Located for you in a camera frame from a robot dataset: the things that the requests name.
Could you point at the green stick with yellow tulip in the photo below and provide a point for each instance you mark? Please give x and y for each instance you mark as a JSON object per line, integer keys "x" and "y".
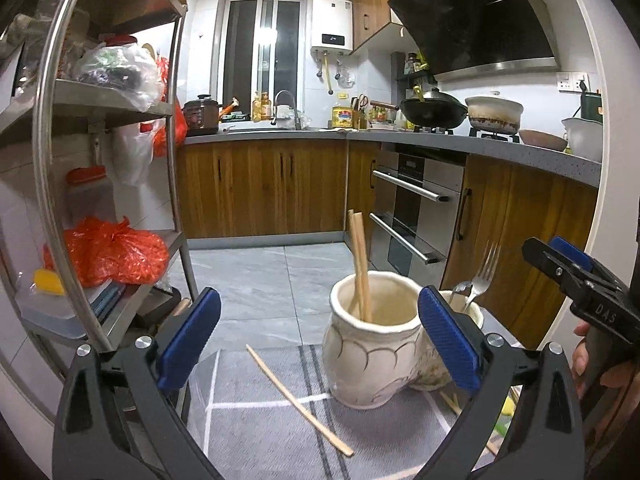
{"x": 502, "y": 427}

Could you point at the kitchen knife holder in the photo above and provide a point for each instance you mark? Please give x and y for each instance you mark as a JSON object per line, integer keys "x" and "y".
{"x": 357, "y": 117}

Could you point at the yellow cooking oil bottle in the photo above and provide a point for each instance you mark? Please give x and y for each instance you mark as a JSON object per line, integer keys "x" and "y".
{"x": 341, "y": 117}

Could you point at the white wall socket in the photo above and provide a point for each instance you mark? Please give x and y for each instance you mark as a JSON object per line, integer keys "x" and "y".
{"x": 572, "y": 82}

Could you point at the gas stove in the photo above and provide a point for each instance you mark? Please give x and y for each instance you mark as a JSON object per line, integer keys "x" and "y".
{"x": 492, "y": 136}

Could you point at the tall red plastic bag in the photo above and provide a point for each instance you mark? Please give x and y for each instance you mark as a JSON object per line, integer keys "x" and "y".
{"x": 177, "y": 125}

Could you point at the black range hood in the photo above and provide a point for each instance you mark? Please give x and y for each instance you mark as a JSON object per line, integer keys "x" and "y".
{"x": 475, "y": 15}

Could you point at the kitchen window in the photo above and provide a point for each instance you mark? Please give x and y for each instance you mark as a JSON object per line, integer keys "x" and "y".
{"x": 240, "y": 60}

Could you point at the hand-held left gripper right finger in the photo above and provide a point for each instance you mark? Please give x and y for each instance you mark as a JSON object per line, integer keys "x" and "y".
{"x": 447, "y": 340}

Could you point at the black wok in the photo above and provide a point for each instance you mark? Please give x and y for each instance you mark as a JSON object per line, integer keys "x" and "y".
{"x": 432, "y": 112}

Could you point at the grey kitchen countertop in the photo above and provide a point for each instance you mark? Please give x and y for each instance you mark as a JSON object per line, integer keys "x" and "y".
{"x": 525, "y": 157}

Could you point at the wooden wall cabinet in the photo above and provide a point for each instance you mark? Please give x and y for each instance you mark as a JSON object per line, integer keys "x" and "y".
{"x": 375, "y": 5}

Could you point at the wooden base cabinet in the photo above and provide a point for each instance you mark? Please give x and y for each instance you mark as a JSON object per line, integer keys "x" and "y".
{"x": 250, "y": 185}
{"x": 525, "y": 240}

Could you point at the wooden chopstick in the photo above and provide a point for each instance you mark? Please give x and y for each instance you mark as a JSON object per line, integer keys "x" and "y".
{"x": 300, "y": 402}
{"x": 450, "y": 402}
{"x": 364, "y": 270}
{"x": 354, "y": 260}

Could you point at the clear plastic storage box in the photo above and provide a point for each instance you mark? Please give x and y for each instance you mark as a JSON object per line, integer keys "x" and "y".
{"x": 50, "y": 315}

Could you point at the pink bowl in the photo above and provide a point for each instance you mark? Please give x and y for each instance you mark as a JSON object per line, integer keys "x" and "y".
{"x": 542, "y": 140}

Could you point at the yellow plastic item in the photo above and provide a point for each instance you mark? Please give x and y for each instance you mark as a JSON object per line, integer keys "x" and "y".
{"x": 47, "y": 282}

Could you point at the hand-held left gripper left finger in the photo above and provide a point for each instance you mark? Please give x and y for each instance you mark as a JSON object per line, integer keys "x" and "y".
{"x": 190, "y": 345}

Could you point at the stainless steel built-in oven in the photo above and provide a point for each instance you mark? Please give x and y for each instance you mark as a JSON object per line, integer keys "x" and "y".
{"x": 425, "y": 175}

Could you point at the white casserole pot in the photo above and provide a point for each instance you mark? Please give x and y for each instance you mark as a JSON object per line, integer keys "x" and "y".
{"x": 492, "y": 110}

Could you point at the crumpled red plastic bag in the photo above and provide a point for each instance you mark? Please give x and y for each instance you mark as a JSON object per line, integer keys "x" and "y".
{"x": 115, "y": 255}

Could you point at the orange kitchen tool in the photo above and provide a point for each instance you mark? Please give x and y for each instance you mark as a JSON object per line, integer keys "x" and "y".
{"x": 230, "y": 107}

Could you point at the clear container with red lid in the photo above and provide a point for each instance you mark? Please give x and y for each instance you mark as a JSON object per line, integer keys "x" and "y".
{"x": 87, "y": 195}

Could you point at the white water heater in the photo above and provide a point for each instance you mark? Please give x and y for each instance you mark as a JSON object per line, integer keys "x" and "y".
{"x": 332, "y": 22}

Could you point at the white floral ceramic utensil holder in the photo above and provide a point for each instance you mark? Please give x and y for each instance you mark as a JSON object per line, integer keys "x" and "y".
{"x": 360, "y": 360}

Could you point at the yellow soap bottle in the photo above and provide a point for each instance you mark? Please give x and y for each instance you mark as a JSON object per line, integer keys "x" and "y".
{"x": 260, "y": 110}

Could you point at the person's right hand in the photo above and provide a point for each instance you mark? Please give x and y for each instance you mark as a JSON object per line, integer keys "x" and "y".
{"x": 579, "y": 365}

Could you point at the white plastic bag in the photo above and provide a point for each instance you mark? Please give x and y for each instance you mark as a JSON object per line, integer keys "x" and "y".
{"x": 132, "y": 155}

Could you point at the dark pressure cooker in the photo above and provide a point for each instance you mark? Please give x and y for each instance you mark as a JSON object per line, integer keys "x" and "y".
{"x": 200, "y": 117}

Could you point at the grey striped table mat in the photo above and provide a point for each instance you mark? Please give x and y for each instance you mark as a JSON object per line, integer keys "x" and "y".
{"x": 260, "y": 435}

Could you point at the silver spoon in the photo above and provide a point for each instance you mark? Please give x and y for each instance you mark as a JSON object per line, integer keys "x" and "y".
{"x": 462, "y": 288}

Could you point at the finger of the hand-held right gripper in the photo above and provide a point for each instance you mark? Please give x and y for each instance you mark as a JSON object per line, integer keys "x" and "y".
{"x": 572, "y": 252}
{"x": 547, "y": 262}

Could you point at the silver fork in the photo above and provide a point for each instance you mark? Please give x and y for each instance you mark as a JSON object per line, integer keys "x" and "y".
{"x": 487, "y": 270}

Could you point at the clear plastic bag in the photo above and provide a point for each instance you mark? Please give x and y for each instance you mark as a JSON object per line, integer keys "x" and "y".
{"x": 115, "y": 75}

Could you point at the chrome sink faucet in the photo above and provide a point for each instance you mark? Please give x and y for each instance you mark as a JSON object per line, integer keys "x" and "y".
{"x": 274, "y": 110}

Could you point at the white enamel pot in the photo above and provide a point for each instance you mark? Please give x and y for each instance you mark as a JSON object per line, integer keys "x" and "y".
{"x": 582, "y": 137}

